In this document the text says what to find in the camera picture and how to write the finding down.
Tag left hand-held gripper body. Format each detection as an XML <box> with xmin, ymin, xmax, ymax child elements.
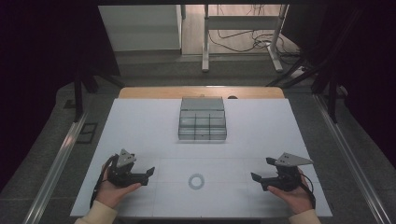
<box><xmin>106</xmin><ymin>148</ymin><xmax>145</xmax><ymax>189</ymax></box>

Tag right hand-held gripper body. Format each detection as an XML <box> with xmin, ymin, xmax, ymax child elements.
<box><xmin>261</xmin><ymin>151</ymin><xmax>315</xmax><ymax>192</ymax></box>

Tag person's left hand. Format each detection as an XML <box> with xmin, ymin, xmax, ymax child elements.
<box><xmin>94</xmin><ymin>163</ymin><xmax>143</xmax><ymax>210</ymax></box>

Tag person's right hand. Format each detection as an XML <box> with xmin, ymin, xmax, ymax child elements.
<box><xmin>266</xmin><ymin>167</ymin><xmax>314</xmax><ymax>216</ymax></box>

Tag clear tape roll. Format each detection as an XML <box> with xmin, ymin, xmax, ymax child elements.
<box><xmin>188</xmin><ymin>173</ymin><xmax>206</xmax><ymax>191</ymax></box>

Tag clear plastic tiered organizer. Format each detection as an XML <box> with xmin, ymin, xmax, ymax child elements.
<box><xmin>177</xmin><ymin>96</ymin><xmax>228</xmax><ymax>142</ymax></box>

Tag wooden table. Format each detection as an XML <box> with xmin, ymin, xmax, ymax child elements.
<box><xmin>118</xmin><ymin>86</ymin><xmax>286</xmax><ymax>100</ymax></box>

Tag black metal stand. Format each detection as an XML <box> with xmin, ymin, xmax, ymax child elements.
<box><xmin>266</xmin><ymin>55</ymin><xmax>342</xmax><ymax>124</ymax></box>
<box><xmin>72</xmin><ymin>69</ymin><xmax>126</xmax><ymax>123</ymax></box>

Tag dark curtain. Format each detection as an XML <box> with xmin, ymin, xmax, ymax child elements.
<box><xmin>0</xmin><ymin>0</ymin><xmax>121</xmax><ymax>194</ymax></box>
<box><xmin>281</xmin><ymin>0</ymin><xmax>396</xmax><ymax>169</ymax></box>

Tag white cabinet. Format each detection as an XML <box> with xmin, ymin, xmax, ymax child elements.
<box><xmin>97</xmin><ymin>4</ymin><xmax>183</xmax><ymax>52</ymax></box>

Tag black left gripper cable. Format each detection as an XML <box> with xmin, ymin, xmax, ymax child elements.
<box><xmin>89</xmin><ymin>154</ymin><xmax>120</xmax><ymax>210</ymax></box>

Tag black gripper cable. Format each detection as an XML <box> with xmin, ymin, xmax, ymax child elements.
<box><xmin>297</xmin><ymin>172</ymin><xmax>317</xmax><ymax>210</ymax></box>
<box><xmin>89</xmin><ymin>154</ymin><xmax>120</xmax><ymax>210</ymax></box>

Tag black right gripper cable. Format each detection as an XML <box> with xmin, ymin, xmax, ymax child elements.
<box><xmin>297</xmin><ymin>172</ymin><xmax>317</xmax><ymax>210</ymax></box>

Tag metal floor rail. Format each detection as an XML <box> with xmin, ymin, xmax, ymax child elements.
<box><xmin>312</xmin><ymin>92</ymin><xmax>396</xmax><ymax>224</ymax></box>
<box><xmin>22</xmin><ymin>111</ymin><xmax>90</xmax><ymax>224</ymax></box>

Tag black floor cables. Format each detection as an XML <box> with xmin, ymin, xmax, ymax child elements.
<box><xmin>207</xmin><ymin>4</ymin><xmax>302</xmax><ymax>59</ymax></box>

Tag white metal desk frame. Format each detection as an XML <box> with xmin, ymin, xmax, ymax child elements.
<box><xmin>201</xmin><ymin>4</ymin><xmax>290</xmax><ymax>74</ymax></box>

